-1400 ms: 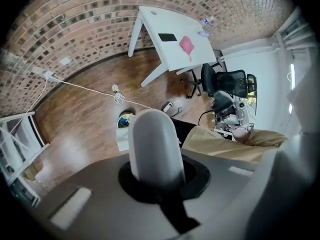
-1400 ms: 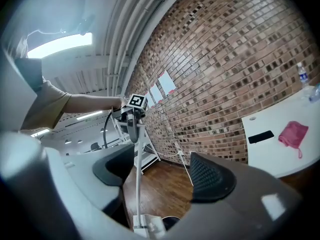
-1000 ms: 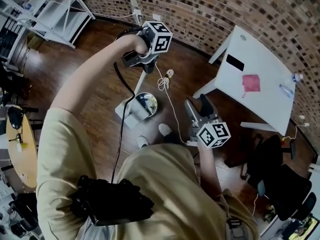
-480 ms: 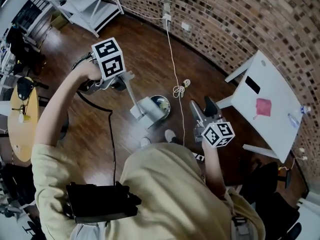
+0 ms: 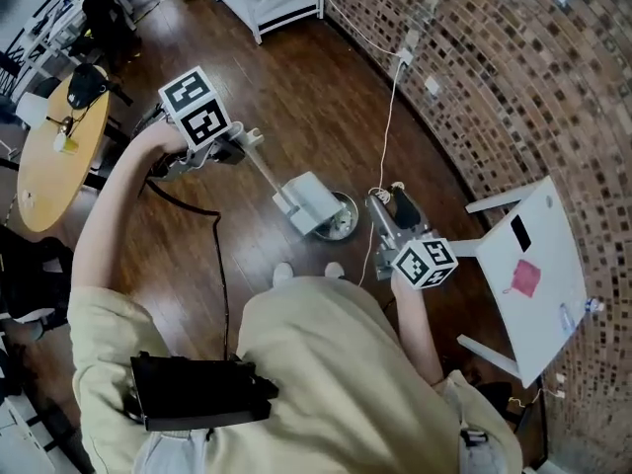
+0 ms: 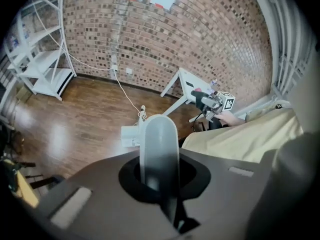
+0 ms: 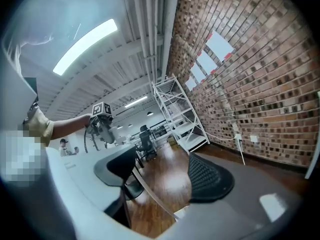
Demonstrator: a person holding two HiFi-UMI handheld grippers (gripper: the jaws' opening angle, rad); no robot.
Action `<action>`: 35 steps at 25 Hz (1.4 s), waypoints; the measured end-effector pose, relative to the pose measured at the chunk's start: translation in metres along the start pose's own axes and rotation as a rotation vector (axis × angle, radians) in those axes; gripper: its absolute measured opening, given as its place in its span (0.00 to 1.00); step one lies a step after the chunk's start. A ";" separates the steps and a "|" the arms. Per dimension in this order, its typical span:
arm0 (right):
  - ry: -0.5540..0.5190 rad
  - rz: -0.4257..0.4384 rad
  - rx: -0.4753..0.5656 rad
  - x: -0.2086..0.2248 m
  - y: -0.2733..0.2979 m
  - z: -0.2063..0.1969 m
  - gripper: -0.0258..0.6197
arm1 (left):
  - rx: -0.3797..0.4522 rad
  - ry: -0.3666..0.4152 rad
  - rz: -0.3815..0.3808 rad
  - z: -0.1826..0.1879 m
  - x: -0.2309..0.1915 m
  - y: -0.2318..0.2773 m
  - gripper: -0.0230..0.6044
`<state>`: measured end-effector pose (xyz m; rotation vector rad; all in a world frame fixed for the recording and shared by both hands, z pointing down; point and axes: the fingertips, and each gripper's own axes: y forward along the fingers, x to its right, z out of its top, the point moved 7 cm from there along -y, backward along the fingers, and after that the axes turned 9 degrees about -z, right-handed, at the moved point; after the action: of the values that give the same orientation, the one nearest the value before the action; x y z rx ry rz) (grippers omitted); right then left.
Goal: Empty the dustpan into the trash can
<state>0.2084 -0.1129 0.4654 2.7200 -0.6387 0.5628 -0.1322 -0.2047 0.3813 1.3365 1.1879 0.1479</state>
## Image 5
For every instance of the black cap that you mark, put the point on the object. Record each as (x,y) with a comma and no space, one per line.
(86,87)

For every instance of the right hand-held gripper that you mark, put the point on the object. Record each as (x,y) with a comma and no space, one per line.
(424,262)

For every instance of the clear plastic bag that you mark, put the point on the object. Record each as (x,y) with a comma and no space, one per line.
(567,318)

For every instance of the mixed rubbish pile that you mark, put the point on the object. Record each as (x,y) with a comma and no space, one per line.
(344,222)

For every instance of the round wooden table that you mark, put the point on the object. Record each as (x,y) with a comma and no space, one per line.
(49,181)

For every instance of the black and white office chair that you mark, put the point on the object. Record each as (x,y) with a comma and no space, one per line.
(29,284)

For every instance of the black flat strip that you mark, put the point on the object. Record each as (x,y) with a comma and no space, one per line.
(521,232)

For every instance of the metal trash bin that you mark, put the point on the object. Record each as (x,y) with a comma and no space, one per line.
(345,222)

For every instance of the person's left white shoe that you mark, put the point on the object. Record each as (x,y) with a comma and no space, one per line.
(283,273)

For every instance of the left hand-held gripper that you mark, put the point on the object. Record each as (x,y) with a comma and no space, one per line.
(195,102)

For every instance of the person's left forearm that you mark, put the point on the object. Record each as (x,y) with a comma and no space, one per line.
(113,205)

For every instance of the white rectangular table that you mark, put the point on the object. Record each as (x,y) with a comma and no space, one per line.
(533,284)

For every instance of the red cloth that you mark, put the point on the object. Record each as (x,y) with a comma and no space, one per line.
(524,277)

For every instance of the white paper box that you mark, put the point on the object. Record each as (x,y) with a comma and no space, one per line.
(30,110)

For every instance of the person's right forearm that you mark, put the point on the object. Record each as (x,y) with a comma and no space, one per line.
(415,324)

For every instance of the white blank wall outlet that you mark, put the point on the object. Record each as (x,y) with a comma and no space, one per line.
(431,85)

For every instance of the black chest-mounted device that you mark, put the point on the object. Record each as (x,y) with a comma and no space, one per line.
(197,390)

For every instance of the person's beige shirt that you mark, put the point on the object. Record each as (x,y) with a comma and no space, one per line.
(321,388)

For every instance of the clear water bottle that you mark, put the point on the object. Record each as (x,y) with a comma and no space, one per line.
(594,305)

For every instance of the yellow cup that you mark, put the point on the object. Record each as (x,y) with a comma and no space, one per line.
(66,143)

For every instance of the black chair with dark coat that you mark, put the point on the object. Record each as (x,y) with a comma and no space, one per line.
(108,18)

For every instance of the person's white shoe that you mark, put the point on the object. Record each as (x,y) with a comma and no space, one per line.
(283,273)
(334,269)

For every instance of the white wall outlet with plug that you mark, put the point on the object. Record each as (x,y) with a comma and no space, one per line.
(405,55)

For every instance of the person's right white shoe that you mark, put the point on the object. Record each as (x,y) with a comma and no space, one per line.
(334,269)

